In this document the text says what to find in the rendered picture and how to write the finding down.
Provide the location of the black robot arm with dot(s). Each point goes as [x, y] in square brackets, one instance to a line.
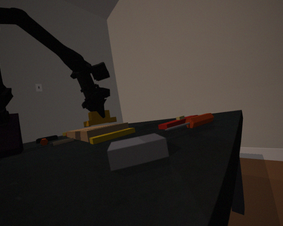
[82, 70]

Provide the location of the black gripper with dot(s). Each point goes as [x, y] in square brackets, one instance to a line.
[94, 100]

